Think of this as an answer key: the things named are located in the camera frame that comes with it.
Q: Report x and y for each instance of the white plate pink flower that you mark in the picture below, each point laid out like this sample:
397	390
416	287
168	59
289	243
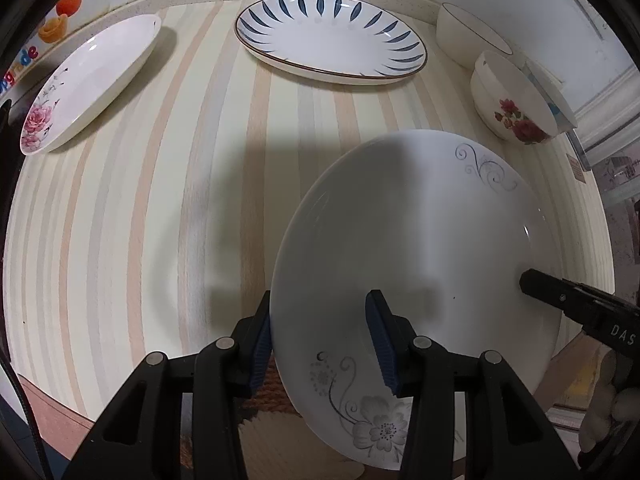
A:
87	82

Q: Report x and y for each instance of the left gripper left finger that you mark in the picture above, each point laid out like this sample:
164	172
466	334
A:
137	436

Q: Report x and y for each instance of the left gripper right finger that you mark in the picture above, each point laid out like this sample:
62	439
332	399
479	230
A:
507	434

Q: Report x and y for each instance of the right white gloved hand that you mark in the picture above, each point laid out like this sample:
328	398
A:
614	401

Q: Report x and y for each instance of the white bowl blue dots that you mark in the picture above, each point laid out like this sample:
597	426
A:
558	106

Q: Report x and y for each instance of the white plate blue leaf pattern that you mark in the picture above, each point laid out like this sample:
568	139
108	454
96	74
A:
335	41

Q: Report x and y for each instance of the colourful wall sticker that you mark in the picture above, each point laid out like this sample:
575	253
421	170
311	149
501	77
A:
57	24

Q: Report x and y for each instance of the white plate grey flower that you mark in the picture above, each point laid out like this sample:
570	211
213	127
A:
441	226

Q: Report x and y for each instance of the striped tablecloth with cat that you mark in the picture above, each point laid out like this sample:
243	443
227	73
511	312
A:
158	226

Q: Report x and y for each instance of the brown label patch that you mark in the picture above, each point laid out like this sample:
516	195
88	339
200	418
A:
576	162

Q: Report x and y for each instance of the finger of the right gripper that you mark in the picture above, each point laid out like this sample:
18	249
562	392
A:
581	303

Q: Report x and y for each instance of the white bowl red flowers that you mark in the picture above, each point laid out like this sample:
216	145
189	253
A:
509	103

